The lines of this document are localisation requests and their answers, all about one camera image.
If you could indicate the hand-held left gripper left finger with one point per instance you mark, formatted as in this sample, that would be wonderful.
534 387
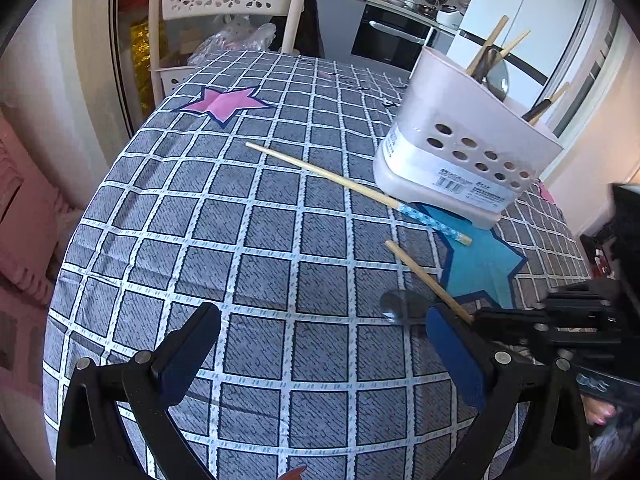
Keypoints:
190 355

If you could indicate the beige plastic utensil holder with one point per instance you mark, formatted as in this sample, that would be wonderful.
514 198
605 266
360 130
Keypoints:
450 110

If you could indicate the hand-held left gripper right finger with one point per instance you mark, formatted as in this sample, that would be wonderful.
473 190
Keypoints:
457 360

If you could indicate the wooden chopstick with patterned end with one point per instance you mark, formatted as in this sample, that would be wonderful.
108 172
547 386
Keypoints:
325 178

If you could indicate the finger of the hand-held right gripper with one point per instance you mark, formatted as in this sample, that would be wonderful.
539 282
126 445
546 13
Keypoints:
510 322

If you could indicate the gold foil package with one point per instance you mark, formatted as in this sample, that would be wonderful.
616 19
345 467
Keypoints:
141 55

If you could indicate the person's right hand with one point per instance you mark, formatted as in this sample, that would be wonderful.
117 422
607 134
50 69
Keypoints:
600 412

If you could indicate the grey checked tablecloth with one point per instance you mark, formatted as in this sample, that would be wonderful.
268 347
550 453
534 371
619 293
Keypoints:
250 260

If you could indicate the red cooking pot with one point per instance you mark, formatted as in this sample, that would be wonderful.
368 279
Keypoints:
425 9

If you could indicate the white refrigerator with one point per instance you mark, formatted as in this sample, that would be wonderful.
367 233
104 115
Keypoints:
550 10

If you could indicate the clear plastic bag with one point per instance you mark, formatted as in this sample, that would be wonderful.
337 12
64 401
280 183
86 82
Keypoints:
235 40

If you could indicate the grey base cabinet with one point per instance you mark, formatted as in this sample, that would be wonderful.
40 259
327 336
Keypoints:
337 25

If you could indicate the black built-in oven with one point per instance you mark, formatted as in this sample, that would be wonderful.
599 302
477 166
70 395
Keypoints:
390 35

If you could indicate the white rice cooker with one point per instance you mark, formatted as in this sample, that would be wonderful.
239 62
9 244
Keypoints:
450 16

